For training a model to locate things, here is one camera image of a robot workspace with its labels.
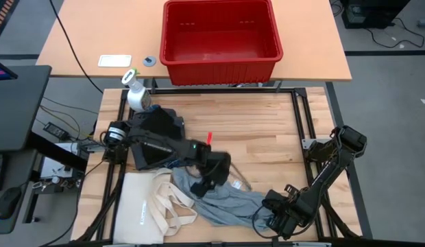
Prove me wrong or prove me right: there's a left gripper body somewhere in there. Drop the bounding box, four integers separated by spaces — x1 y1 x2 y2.
195 147 232 188

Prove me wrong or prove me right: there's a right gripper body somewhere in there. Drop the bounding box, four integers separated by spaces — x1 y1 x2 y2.
280 191 315 238

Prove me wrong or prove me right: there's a light grey small cloth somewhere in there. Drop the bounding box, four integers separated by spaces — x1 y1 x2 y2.
171 166 278 227

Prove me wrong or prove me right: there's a black garment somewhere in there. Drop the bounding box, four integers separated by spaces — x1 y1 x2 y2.
130 106 186 169

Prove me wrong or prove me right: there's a red plastic laundry bin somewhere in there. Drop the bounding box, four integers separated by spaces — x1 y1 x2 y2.
159 0 284 86

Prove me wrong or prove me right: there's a cream canvas tote bag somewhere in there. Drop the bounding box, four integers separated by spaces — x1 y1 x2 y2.
112 167 199 245

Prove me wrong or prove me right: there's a white spray bottle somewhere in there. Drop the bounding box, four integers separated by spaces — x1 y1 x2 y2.
121 67 153 113

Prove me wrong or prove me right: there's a white rectangular pad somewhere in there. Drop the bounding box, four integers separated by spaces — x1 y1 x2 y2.
97 54 133 69

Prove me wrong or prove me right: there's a white electronics box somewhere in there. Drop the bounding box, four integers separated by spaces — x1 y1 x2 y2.
39 142 85 181

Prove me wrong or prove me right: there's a black power brick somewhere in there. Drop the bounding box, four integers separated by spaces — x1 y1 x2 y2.
42 121 69 141

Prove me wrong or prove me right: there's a light wooden desk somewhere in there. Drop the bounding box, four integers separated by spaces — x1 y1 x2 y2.
36 0 353 82

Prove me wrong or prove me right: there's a black computer mouse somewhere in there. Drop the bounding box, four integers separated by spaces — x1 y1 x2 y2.
0 187 23 220

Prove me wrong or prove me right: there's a black side desk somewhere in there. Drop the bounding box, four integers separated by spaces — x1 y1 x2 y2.
0 64 52 153

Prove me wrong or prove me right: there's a black computer tower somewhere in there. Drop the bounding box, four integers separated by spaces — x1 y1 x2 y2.
341 0 411 30

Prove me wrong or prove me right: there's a computer screen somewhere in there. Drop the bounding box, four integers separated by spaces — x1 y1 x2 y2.
0 57 19 82

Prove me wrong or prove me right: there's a black panel with orange stripes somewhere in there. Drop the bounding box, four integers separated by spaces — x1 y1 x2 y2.
0 0 16 37

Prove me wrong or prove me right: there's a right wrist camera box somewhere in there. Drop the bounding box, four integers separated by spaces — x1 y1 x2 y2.
283 184 300 199

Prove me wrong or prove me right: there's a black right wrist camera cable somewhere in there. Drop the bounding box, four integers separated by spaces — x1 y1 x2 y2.
252 202 318 240

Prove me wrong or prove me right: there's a black aluminium table frame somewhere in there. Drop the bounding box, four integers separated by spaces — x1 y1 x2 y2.
75 87 363 247

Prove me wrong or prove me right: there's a black floor cable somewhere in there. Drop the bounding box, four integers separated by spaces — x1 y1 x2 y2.
365 16 425 49

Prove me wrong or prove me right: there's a long black cable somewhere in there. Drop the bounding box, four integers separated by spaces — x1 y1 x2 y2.
49 0 104 94

